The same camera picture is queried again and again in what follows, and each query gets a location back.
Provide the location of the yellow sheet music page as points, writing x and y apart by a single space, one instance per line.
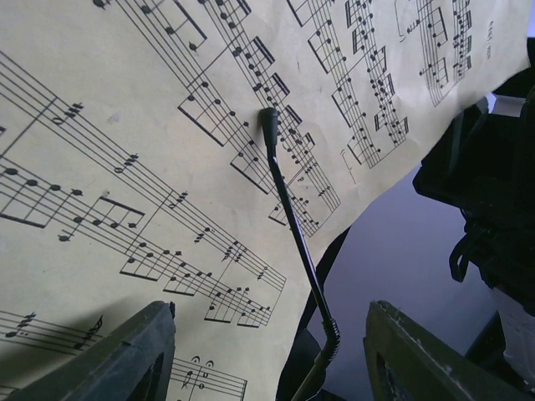
134 170

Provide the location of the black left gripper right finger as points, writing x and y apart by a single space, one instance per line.
406 362

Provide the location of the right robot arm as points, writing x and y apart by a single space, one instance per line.
483 165

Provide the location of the black music stand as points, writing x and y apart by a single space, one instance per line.
269 121

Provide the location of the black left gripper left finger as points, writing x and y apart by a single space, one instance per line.
131 363

